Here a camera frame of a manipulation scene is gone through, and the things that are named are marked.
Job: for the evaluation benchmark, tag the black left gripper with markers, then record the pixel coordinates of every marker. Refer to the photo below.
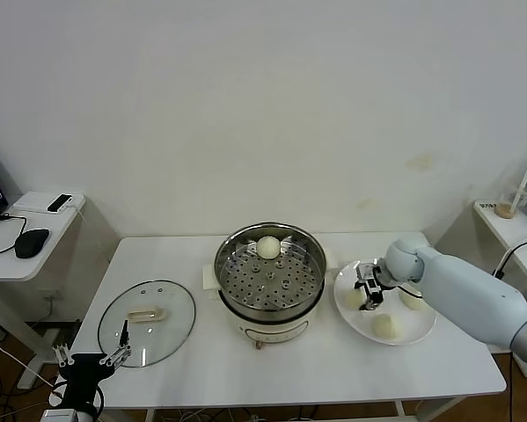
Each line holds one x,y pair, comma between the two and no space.
85,373

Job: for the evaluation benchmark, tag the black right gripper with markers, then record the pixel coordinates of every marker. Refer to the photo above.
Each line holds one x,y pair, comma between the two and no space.
374,274

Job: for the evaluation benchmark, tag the white steamed baozi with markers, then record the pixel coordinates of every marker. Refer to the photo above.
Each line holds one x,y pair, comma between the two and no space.
410,301
352,301
387,327
268,247

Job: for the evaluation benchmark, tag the round glass pot lid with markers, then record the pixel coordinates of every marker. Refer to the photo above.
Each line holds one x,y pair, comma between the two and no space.
146,315

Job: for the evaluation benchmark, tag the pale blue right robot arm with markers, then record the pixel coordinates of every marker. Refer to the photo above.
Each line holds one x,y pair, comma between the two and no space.
465,290

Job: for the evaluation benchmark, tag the perforated steel steamer basket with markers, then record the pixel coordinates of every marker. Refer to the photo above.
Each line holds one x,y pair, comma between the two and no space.
228,264

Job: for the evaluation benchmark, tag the white round plate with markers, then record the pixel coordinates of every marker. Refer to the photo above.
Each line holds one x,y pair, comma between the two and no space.
390,303

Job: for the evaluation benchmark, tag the white table leg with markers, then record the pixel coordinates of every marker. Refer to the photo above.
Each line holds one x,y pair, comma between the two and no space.
400,413
150,415

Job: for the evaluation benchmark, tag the white side table with laptop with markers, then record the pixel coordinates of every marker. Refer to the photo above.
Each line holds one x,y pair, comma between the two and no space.
47,246

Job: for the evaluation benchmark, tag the black computer mouse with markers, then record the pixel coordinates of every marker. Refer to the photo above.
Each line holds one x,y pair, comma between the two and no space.
32,242

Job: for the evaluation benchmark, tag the white side table with cup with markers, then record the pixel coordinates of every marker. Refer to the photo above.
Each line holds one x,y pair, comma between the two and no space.
505,233

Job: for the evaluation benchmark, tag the clear plastic drink cup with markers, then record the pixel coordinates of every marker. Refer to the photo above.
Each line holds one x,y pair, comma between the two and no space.
505,210

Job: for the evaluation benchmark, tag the flat white box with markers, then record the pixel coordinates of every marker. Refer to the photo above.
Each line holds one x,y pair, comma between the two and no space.
30,203

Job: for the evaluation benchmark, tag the white wall socket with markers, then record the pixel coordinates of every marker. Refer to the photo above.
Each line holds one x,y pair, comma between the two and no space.
52,298

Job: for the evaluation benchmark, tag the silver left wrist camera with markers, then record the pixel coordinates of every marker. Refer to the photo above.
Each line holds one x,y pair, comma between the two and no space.
60,416

